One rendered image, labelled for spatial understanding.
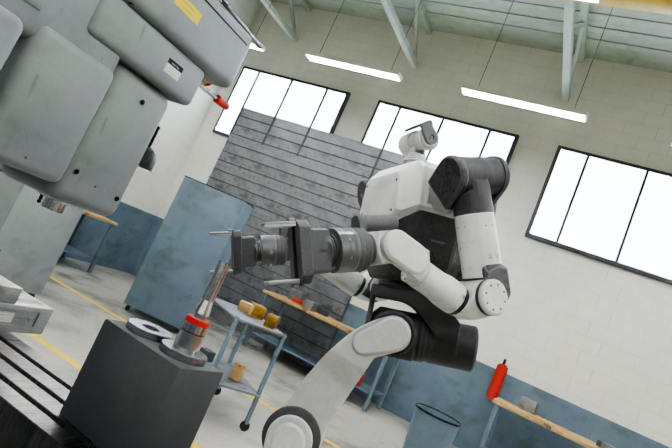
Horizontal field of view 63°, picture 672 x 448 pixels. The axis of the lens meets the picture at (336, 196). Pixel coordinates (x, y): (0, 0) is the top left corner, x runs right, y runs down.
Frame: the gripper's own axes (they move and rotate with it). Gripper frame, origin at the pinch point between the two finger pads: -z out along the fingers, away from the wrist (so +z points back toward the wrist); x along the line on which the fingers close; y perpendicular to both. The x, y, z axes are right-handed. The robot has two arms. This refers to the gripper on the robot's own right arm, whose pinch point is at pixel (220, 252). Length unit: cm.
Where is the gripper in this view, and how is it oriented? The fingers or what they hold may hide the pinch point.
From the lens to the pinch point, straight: 156.8
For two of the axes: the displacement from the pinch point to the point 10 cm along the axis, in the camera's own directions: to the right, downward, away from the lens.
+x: -0.1, -10.0, 0.0
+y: 3.0, 0.0, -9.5
